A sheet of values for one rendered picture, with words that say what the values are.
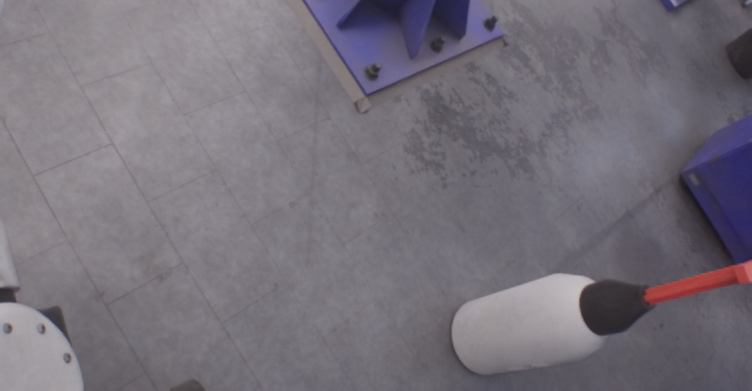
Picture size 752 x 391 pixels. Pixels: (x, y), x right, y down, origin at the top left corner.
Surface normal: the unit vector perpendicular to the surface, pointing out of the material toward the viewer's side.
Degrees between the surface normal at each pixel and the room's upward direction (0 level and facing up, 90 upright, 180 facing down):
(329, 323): 0
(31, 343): 50
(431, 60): 0
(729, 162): 90
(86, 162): 0
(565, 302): 56
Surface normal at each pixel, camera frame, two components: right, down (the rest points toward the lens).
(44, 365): 0.94, -0.34
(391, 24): 0.47, -0.37
